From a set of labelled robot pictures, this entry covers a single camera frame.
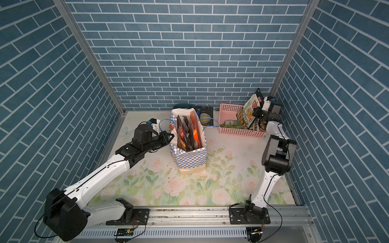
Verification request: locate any pink plastic basket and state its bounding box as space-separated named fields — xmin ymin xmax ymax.
xmin=218 ymin=103 xmax=267 ymax=138

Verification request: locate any aluminium left corner post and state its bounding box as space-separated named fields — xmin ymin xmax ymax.
xmin=52 ymin=0 xmax=127 ymax=115

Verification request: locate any dark maroon condiment packet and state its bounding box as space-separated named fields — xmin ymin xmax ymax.
xmin=184 ymin=116 xmax=195 ymax=151

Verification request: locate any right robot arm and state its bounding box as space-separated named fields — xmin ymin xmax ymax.
xmin=250 ymin=101 xmax=297 ymax=209

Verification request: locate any green condiment packet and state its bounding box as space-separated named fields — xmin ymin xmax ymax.
xmin=220 ymin=120 xmax=245 ymax=129

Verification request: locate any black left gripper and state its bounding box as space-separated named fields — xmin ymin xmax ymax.
xmin=142 ymin=131 xmax=175 ymax=153

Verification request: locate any black red condiment packet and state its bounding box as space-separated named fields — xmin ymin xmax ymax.
xmin=177 ymin=115 xmax=190 ymax=151

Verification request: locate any teal plastic bin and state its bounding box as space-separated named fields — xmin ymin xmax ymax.
xmin=173 ymin=103 xmax=194 ymax=109

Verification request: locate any green circuit board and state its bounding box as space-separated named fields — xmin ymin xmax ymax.
xmin=114 ymin=228 xmax=135 ymax=238

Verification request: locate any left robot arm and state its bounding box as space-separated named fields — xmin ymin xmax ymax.
xmin=40 ymin=123 xmax=175 ymax=242

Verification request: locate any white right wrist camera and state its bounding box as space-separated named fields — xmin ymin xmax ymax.
xmin=262 ymin=96 xmax=274 ymax=111

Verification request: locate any orange condiment packet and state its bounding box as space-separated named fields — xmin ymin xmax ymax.
xmin=190 ymin=115 xmax=201 ymax=150

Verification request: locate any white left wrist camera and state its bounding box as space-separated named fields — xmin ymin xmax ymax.
xmin=147 ymin=118 xmax=161 ymax=131

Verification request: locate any aluminium corner post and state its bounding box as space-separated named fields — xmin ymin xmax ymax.
xmin=52 ymin=0 xmax=127 ymax=115
xmin=269 ymin=0 xmax=320 ymax=98

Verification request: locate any cream yellow condiment packet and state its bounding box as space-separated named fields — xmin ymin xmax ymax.
xmin=236 ymin=94 xmax=263 ymax=129

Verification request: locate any aluminium right corner post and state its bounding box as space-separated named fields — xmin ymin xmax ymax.
xmin=269 ymin=0 xmax=320 ymax=98

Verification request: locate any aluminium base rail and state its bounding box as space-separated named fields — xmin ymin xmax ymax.
xmin=81 ymin=205 xmax=314 ymax=228

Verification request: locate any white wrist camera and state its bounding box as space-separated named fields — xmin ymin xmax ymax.
xmin=147 ymin=118 xmax=161 ymax=131
xmin=262 ymin=96 xmax=274 ymax=111

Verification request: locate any blue checkered paper bag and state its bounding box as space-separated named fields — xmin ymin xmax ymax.
xmin=170 ymin=108 xmax=207 ymax=176

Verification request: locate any dark brown condiment packet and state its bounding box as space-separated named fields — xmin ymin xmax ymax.
xmin=250 ymin=118 xmax=268 ymax=131

